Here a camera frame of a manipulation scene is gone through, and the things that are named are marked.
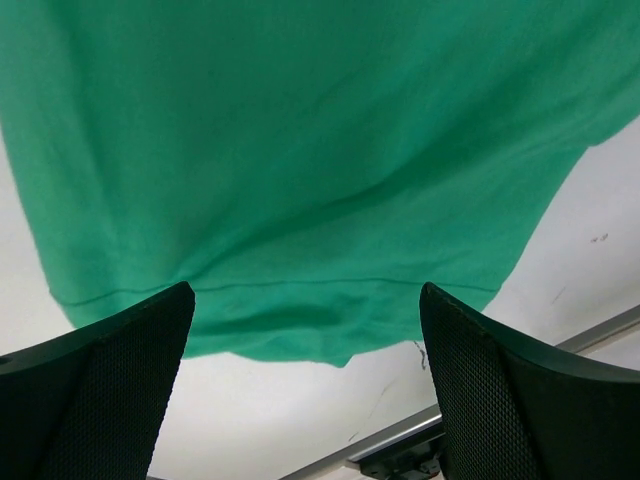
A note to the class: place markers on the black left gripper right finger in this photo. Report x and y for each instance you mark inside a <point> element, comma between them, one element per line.
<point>514,407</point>

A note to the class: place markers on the aluminium table edge rail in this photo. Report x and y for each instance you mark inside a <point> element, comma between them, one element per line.
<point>430,418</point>

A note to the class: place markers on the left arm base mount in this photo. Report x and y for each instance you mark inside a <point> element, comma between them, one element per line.
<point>408,459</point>

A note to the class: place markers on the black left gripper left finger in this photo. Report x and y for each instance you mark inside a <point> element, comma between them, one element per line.
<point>89,404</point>

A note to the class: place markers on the green tank top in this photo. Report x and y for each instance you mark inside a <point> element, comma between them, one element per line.
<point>306,166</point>

